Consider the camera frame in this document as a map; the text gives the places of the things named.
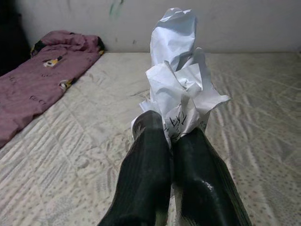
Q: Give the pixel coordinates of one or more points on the cream patterned mattress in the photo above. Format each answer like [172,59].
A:
[70,141]

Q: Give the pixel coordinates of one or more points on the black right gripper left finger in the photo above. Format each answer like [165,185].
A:
[145,176]

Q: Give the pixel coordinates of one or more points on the white paper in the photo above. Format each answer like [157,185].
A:
[174,70]

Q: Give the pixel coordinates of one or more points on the purple cartoon print quilt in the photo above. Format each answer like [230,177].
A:
[35,82]

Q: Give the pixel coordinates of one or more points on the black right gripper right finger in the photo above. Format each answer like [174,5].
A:
[204,183]

